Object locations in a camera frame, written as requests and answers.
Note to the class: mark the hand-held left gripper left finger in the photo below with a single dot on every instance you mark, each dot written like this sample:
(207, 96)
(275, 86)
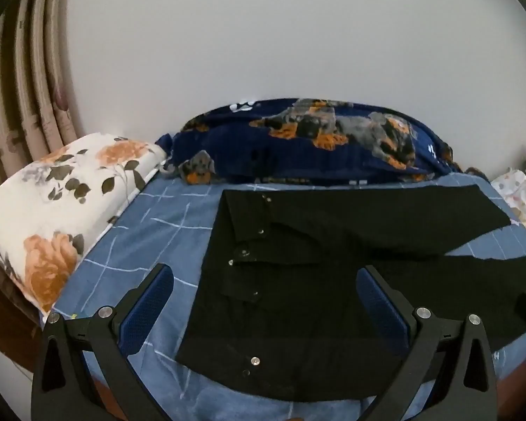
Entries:
(147, 311)

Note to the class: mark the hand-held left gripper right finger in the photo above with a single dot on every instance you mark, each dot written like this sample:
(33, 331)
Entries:
(381, 311)

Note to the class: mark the black button-up shirt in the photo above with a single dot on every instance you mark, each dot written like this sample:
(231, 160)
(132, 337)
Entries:
(311, 272)

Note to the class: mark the blue checked bed sheet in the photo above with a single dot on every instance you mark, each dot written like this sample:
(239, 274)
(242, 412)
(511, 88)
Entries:
(158, 228)

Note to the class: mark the white floral pillow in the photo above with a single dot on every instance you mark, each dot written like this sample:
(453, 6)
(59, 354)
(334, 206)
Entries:
(48, 210)

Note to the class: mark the navy dog-print pillow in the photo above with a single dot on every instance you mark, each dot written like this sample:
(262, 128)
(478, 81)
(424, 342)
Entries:
(245, 149)

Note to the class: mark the beige pleated curtain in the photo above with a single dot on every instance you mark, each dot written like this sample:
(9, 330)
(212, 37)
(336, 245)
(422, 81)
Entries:
(26, 96)

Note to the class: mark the brown wooden bed frame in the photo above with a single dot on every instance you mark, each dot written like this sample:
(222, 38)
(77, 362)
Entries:
(4, 324)

